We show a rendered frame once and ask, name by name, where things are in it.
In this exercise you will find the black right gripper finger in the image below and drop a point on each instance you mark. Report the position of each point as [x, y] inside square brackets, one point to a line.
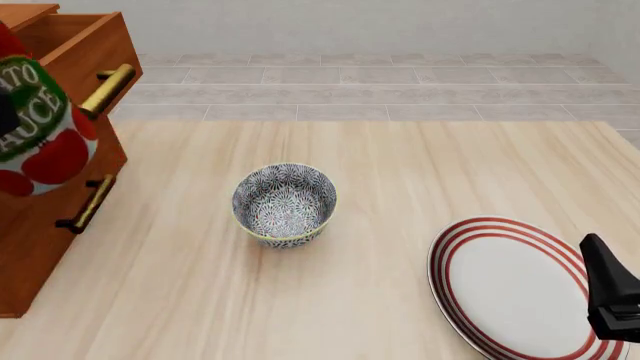
[607, 273]

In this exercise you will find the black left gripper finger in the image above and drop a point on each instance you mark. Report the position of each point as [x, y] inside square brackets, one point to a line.
[7, 114]

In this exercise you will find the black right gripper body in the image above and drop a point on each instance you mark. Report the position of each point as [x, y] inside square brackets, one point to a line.
[617, 322]

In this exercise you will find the tomato sauce tin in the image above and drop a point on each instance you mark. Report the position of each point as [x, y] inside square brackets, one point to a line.
[55, 153]

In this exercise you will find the wooden cabinet drawer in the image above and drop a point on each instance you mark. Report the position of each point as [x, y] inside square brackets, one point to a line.
[85, 41]
[107, 150]

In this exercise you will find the wooden cabinet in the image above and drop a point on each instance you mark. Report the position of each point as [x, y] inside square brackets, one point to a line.
[30, 262]

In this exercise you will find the white plate with red rings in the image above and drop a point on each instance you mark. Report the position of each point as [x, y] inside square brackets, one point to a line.
[515, 292]

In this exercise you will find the blue patterned bowl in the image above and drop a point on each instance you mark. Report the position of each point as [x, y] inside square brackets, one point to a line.
[282, 210]

